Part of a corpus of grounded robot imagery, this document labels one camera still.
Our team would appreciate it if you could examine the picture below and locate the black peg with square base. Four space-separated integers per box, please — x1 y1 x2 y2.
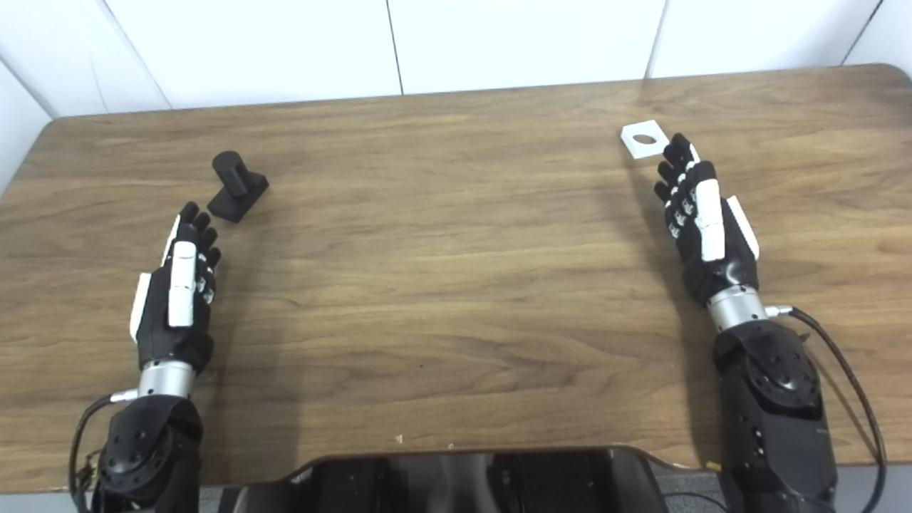
207 150 270 224

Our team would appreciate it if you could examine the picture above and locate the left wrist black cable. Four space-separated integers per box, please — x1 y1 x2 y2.
68 389 140 513

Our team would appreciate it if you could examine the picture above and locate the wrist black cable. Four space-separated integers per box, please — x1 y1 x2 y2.
765 305 888 513
68 389 140 513

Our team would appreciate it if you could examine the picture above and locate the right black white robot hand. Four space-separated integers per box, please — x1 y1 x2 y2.
653 133 760 307

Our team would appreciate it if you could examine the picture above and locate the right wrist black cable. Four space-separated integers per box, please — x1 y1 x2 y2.
765 305 888 513

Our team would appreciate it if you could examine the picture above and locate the black robot torso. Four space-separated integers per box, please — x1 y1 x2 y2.
217 447 670 513

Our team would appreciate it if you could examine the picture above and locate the white square piece with hole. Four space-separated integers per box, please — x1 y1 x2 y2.
621 120 669 158

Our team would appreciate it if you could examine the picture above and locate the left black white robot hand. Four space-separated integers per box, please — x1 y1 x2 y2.
129 202 222 375

